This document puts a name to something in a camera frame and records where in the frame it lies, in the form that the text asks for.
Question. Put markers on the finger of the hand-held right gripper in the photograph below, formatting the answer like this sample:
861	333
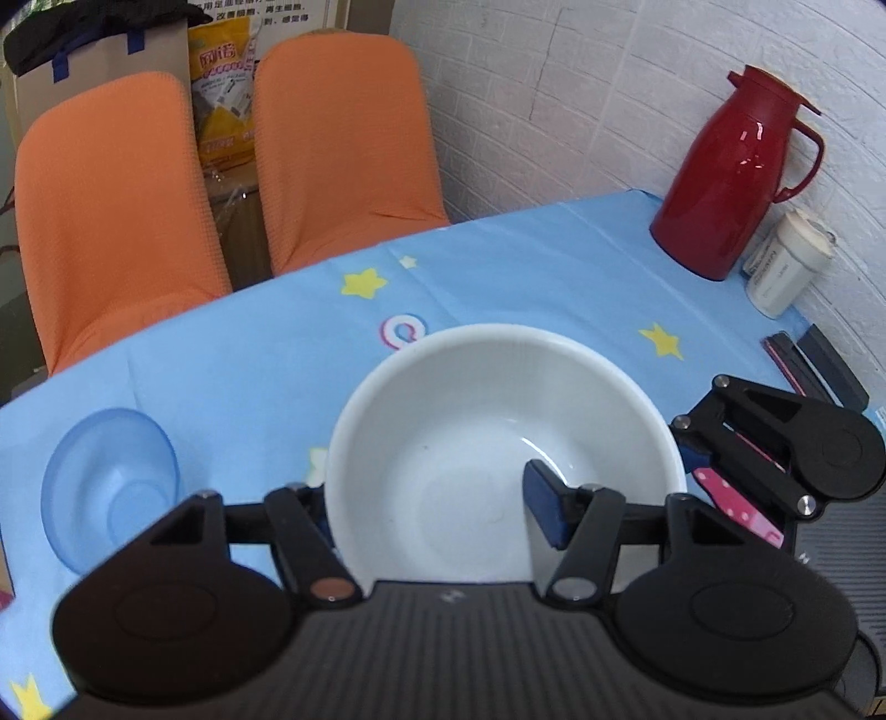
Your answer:
694	455

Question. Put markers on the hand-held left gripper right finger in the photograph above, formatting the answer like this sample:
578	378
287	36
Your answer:
543	502

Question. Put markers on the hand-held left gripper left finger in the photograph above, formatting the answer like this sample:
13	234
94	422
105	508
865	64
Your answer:
297	526

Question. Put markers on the white ceramic bowl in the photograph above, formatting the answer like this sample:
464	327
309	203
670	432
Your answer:
450	415

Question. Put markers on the black rectangular case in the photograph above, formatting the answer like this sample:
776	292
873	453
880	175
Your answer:
830	363

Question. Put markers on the smartphone with pink case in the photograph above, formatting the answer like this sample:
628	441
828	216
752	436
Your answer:
785	356

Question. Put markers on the white tumbler cup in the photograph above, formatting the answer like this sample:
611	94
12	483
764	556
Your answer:
785	266

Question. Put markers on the blue translucent plastic bowl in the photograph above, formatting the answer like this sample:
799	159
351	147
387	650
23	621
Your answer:
104	478

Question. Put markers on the blue cartoon pig tablecloth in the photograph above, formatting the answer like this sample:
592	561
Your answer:
540	277

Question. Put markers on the red thermos jug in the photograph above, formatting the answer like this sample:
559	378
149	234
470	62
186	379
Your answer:
720	180

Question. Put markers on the red biscuit box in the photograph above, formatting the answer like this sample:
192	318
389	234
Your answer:
4	574

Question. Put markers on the orange chair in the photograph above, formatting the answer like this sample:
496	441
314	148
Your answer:
346	152
118	221

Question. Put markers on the yellow plastic bag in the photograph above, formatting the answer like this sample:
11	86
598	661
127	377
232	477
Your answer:
221	104

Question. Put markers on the brown cardboard box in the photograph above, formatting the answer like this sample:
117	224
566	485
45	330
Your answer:
97	62

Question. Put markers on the wood framed white sign board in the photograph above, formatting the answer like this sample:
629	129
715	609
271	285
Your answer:
291	10

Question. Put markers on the black cloth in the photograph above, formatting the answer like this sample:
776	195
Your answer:
90	28

